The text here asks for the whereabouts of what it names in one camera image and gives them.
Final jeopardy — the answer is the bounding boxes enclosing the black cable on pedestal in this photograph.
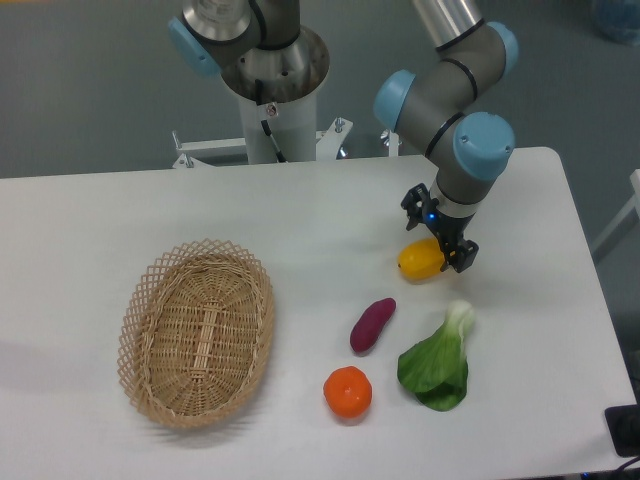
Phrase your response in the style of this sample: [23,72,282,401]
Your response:
[254,79,288,164]

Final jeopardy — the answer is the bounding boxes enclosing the black device at edge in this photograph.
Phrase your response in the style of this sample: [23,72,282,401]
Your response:
[604,404,639,457]

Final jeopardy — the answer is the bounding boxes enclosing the white furniture piece at right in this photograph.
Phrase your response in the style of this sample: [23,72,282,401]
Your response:
[590,169,639,263]

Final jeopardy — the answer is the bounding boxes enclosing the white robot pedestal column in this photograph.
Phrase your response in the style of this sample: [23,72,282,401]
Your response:
[237,93,317,165]

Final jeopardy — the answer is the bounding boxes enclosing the woven wicker basket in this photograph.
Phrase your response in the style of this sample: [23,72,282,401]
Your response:
[117,239,275,429]

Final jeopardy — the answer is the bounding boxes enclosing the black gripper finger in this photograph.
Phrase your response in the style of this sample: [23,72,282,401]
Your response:
[401,183,430,231]
[440,239,479,273]

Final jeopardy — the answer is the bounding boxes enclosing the yellow mango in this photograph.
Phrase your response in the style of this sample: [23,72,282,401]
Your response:
[397,238,444,282]

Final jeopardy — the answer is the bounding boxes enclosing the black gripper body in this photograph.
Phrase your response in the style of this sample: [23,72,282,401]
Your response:
[422,199,473,253]

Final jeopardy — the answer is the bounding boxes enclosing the green bok choy leaf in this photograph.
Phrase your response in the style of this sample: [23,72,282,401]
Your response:
[396,300,476,412]

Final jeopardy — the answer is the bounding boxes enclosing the purple sweet potato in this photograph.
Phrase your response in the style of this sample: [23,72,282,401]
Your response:
[349,297,396,355]

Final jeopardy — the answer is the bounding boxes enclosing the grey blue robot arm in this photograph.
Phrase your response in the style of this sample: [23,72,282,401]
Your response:
[168,1,519,272]

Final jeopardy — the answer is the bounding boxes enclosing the white metal base frame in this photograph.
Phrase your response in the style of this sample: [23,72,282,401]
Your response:
[171,106,405,170]

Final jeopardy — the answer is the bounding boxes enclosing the orange tangerine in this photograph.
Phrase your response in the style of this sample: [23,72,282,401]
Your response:
[323,366,372,419]

